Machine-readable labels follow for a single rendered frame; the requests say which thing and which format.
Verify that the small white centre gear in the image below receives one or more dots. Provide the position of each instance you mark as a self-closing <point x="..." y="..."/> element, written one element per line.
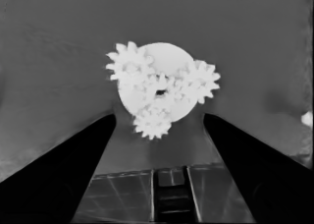
<point x="170" y="86"/>

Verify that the large white toothed gear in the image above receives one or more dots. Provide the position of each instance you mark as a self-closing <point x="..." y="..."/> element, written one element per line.
<point x="121" y="72"/>

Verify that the small white round part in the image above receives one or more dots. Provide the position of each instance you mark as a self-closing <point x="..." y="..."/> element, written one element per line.
<point x="307" y="118"/>

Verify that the white round carrier with pins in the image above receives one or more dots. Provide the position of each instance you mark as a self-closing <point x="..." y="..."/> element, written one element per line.
<point x="170" y="58"/>

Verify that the medium white toothed gear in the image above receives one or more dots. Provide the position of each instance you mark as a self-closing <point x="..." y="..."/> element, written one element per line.
<point x="153" y="129"/>
<point x="207" y="76"/>

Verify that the dark robot body block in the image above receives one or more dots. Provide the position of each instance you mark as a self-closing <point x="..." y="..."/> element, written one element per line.
<point x="124" y="197"/>

